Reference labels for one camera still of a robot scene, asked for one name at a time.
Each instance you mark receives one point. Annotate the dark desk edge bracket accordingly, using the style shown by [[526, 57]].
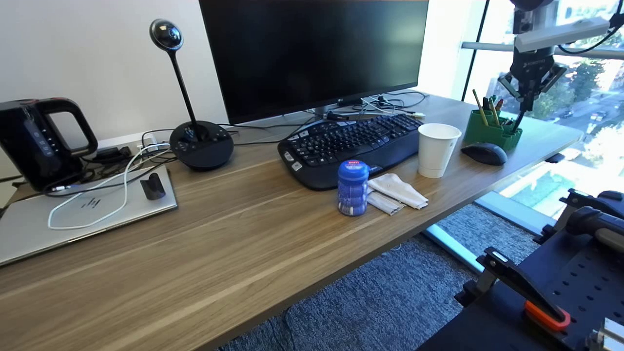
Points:
[[555, 158]]

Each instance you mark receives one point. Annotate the black computer keyboard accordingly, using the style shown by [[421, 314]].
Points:
[[343, 147]]

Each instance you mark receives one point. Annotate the long yellow pencil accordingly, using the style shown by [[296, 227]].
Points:
[[477, 108]]

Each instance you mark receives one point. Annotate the orange black clamp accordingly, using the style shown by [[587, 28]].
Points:
[[542, 316]]

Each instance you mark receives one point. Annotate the black webcam on stand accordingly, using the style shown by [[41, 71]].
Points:
[[200, 147]]

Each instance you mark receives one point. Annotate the black computer monitor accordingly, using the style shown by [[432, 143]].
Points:
[[312, 51]]

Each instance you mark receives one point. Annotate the black electric kettle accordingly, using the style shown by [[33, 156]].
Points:
[[29, 149]]

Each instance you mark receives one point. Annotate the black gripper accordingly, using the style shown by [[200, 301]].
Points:
[[532, 65]]

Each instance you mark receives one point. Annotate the green honeycomb pen holder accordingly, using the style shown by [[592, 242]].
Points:
[[489, 137]]

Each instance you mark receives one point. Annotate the silver closed laptop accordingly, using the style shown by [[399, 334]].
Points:
[[83, 217]]

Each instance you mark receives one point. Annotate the small black adapter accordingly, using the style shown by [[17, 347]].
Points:
[[152, 188]]

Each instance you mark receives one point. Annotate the aluminium extrusion bar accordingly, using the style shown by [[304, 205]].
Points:
[[606, 334]]

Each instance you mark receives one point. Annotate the large white paper packet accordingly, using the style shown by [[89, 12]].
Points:
[[397, 189]]

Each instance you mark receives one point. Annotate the white paper cup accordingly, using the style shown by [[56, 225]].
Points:
[[436, 152]]

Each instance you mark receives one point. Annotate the blue gum container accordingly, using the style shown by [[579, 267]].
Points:
[[353, 189]]

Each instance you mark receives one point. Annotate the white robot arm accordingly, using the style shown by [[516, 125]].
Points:
[[565, 32]]

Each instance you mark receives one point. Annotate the small white paper packet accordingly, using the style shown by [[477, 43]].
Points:
[[382, 205]]

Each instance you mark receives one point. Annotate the dark grey computer mouse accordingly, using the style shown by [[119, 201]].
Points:
[[483, 154]]

